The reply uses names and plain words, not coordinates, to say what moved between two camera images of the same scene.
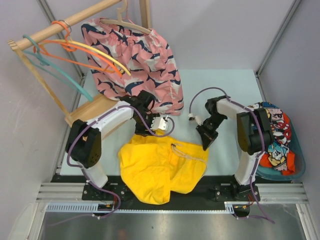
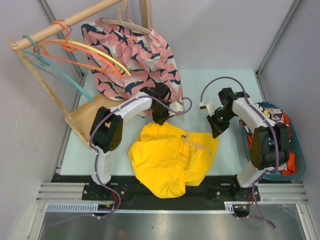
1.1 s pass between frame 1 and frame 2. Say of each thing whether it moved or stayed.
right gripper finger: moved
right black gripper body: moved
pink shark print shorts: stayed
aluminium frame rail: stayed
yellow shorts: moved
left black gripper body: moved
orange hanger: stayed
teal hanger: stayed
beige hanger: stayed
